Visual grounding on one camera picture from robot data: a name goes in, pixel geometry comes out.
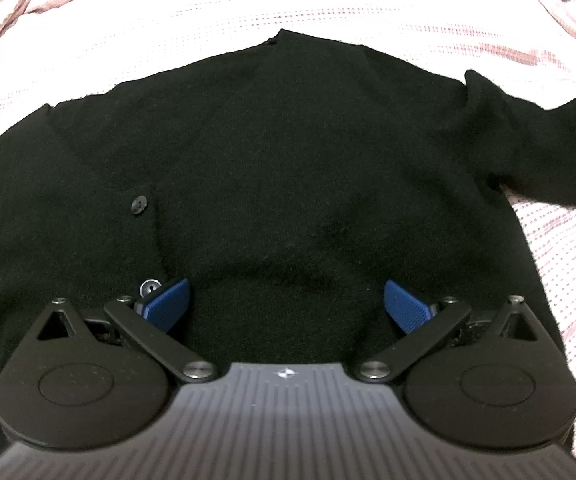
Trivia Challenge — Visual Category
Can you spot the black knit cardigan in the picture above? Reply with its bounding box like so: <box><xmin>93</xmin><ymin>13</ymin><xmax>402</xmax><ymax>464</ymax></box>
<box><xmin>0</xmin><ymin>28</ymin><xmax>576</xmax><ymax>466</ymax></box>

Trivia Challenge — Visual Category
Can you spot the pink checked bed duvet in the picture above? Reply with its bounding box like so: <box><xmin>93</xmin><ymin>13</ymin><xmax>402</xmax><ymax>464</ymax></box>
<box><xmin>0</xmin><ymin>0</ymin><xmax>576</xmax><ymax>474</ymax></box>

